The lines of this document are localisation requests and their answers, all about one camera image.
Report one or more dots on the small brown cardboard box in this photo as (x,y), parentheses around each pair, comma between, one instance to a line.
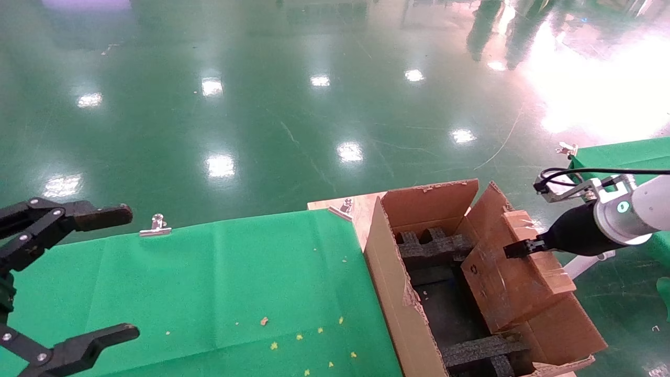
(502,283)

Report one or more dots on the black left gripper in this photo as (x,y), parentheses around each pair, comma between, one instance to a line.
(4,293)

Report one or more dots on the light wooden board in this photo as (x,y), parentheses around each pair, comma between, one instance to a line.
(361,209)

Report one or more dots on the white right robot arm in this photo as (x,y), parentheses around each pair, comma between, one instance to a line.
(644,209)

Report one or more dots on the white metal table leg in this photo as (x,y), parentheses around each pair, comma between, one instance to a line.
(581,267)

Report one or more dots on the large open cardboard carton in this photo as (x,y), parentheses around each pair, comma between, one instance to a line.
(424,207)

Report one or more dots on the silver metal binder clip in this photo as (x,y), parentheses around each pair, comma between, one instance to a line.
(155,230)
(341,209)
(568,150)

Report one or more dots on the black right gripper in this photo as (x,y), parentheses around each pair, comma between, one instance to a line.
(576,235)

